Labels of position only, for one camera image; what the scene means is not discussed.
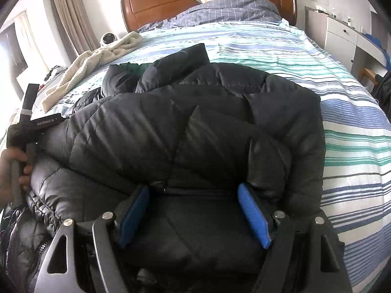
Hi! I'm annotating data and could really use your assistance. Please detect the wooden chair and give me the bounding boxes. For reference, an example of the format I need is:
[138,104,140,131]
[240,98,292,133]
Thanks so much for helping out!
[359,67,380,92]

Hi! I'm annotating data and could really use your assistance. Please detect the wooden headboard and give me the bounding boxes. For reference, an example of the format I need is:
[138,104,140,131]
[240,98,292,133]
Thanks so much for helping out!
[120,0,298,33]

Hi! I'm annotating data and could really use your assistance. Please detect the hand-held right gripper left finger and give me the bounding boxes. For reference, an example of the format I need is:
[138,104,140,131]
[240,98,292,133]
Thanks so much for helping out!
[29,185,152,293]

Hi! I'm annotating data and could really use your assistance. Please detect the blue checked pillow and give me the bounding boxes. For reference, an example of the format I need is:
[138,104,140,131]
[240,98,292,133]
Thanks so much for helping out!
[137,0,283,33]

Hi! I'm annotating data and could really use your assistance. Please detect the blue cloth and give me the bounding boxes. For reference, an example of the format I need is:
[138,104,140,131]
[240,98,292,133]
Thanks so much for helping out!
[362,31,391,66]

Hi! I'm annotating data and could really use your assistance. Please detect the beige fleece garment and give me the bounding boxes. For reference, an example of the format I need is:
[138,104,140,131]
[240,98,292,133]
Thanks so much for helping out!
[43,31,143,112]

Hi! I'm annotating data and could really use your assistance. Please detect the white desk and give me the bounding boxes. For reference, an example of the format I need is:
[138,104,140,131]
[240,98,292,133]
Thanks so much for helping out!
[305,6,391,82]

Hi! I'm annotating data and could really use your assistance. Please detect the person's left hand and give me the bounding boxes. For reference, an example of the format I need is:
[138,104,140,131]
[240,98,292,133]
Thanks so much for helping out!
[0,148,33,209]

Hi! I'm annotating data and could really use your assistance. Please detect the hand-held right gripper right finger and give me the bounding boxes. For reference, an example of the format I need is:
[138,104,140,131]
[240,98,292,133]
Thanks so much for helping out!
[238,183,346,293]

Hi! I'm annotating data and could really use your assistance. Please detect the small white fan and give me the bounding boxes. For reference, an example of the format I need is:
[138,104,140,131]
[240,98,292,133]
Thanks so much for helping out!
[100,32,118,47]

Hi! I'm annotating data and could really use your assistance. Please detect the dark jacket on chair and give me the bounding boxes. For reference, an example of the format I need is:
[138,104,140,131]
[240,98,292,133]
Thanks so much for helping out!
[371,72,391,114]

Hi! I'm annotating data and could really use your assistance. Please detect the black puffer jacket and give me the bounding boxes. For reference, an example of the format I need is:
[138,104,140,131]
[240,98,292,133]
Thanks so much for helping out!
[0,43,326,293]

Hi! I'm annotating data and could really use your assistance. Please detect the beige curtain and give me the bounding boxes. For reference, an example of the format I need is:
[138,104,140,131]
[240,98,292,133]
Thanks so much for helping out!
[50,0,103,65]

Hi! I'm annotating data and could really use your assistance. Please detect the bed with striped duvet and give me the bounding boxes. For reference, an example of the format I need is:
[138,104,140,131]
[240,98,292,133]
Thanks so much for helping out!
[43,20,391,269]

